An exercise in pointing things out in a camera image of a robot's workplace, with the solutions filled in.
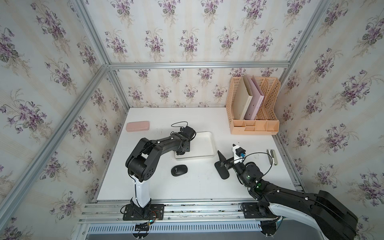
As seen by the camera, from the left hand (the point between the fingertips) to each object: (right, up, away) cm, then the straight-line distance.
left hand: (184, 147), depth 97 cm
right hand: (+25, +3, -19) cm, 31 cm away
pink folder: (+44, +32, -10) cm, 56 cm away
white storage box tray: (+12, +2, -1) cm, 12 cm away
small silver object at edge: (+55, -5, -7) cm, 56 cm away
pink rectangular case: (-34, +14, +10) cm, 38 cm away
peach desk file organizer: (+56, +17, +4) cm, 59 cm away
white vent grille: (+19, -33, -27) cm, 47 cm away
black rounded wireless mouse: (-2, -11, -12) cm, 16 cm away
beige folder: (+39, +33, +1) cm, 52 cm away
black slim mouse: (+23, -12, -12) cm, 29 cm away
